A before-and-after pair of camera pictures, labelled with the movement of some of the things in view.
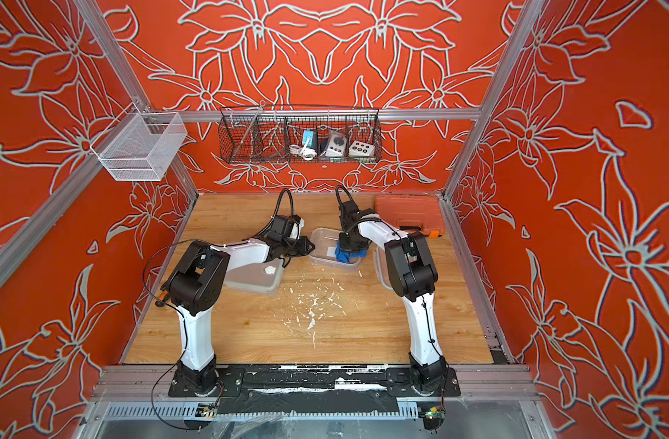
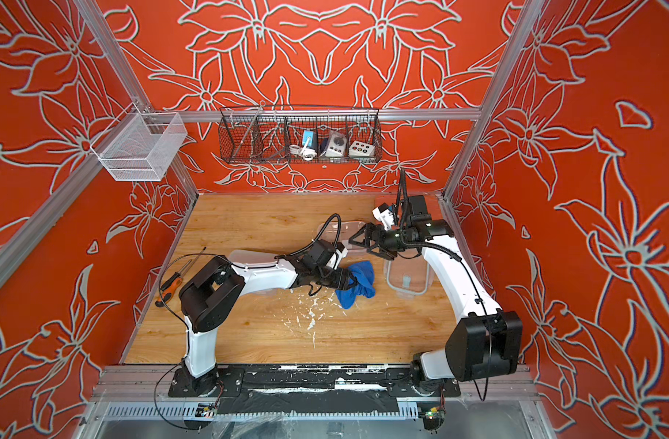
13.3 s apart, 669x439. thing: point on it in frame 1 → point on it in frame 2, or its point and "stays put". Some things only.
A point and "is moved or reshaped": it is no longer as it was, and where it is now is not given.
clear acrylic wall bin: (142, 147) stays put
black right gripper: (344, 246) → (369, 229)
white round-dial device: (336, 144) stays put
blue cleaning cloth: (344, 256) is moved or reshaped
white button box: (361, 149) stays put
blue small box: (313, 135) stays put
